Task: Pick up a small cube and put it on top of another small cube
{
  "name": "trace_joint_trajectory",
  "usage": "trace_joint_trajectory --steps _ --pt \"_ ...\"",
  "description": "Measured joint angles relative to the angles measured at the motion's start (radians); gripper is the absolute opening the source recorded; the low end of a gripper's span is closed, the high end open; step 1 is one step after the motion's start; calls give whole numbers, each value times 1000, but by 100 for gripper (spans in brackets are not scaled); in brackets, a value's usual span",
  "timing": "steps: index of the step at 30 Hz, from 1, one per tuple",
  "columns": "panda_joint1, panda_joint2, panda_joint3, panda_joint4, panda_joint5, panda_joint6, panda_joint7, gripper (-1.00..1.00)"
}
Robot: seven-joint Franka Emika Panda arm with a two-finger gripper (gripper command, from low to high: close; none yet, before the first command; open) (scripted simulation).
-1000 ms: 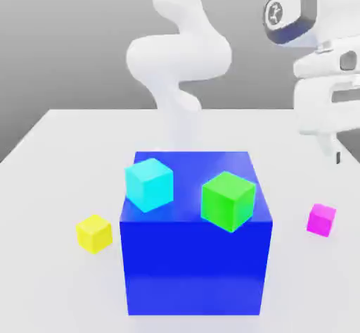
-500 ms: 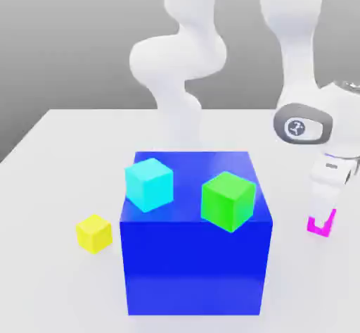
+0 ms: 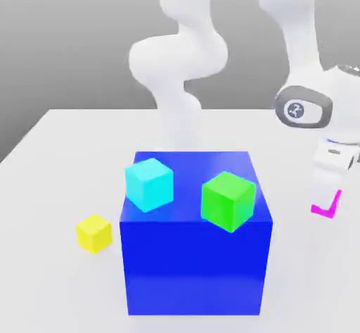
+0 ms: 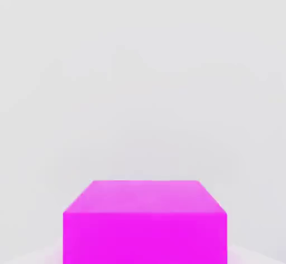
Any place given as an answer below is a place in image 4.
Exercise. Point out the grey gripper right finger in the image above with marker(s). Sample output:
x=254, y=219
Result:
x=241, y=257

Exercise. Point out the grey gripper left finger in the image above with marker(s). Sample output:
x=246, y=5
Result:
x=48, y=258

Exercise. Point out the small magenta cube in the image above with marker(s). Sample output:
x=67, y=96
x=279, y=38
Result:
x=145, y=235

